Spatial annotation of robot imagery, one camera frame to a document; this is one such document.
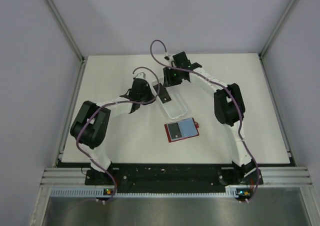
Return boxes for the left aluminium frame post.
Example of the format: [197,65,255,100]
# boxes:
[44,0,85,62]

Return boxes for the red leather card holder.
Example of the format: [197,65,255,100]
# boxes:
[164,118,200,143]

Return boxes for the white plastic tray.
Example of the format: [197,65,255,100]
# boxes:
[151,78,188,120]

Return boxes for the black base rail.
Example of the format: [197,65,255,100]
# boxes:
[85,163,263,194]

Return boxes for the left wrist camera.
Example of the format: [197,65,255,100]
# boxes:
[132,72,146,80]

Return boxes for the aluminium frame post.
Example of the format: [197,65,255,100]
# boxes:
[258,0,299,59]
[44,0,85,62]

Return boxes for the white cable duct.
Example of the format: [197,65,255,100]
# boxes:
[49,186,245,199]

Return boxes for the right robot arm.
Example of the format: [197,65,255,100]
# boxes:
[163,51,257,184]

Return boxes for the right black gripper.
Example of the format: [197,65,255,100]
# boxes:
[163,66,182,88]

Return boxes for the right aluminium frame post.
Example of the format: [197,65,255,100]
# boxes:
[258,0,299,59]

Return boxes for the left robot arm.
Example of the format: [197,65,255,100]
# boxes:
[70,77,158,185]

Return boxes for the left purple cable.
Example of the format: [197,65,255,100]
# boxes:
[75,66,161,197]

